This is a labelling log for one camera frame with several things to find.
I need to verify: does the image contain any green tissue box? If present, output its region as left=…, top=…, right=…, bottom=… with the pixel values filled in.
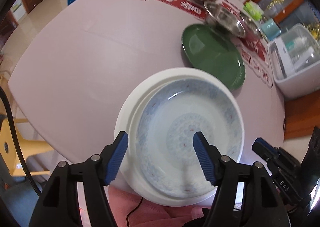
left=244, top=1, right=264, bottom=20

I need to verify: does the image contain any blue patterned white dish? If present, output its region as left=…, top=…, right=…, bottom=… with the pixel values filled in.
left=135, top=79, right=244, bottom=199

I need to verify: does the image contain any pink sided steel bowl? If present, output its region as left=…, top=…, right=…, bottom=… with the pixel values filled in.
left=239, top=12, right=263, bottom=39

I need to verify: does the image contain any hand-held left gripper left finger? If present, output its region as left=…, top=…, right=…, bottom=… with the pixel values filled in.
left=29, top=131, right=129, bottom=227

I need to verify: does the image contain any green plate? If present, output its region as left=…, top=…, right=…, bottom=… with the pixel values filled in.
left=181, top=24, right=246, bottom=91

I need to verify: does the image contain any yellow plastic chair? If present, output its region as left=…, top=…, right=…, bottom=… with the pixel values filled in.
left=0, top=118, right=54, bottom=176

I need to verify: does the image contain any light blue kettle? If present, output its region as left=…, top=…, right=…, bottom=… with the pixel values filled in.
left=260, top=18, right=282, bottom=41

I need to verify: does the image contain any person's pink clothing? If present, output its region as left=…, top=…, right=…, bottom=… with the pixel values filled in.
left=107, top=184, right=218, bottom=227

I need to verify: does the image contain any large steel bowl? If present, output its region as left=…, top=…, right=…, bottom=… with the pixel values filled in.
left=204, top=1, right=247, bottom=39

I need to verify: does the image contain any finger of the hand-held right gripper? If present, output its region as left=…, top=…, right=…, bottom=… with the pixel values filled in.
left=252, top=138, right=280, bottom=165

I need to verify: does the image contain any teal label bottle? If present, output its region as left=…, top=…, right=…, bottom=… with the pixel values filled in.
left=282, top=36, right=308, bottom=51

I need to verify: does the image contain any white lidded storage cabinet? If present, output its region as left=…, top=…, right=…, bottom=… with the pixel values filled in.
left=267, top=23, right=320, bottom=100

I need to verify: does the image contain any wooden framed glass sliding door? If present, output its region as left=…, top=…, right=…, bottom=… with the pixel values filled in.
left=222, top=0, right=320, bottom=140

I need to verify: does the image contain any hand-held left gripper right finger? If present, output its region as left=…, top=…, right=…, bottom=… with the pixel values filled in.
left=193, top=131, right=292, bottom=227

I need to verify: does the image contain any thin black cable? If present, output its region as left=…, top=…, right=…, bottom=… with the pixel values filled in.
left=126, top=197, right=144, bottom=227

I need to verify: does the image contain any white plate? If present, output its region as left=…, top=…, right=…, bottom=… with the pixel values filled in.
left=114, top=67, right=240, bottom=205

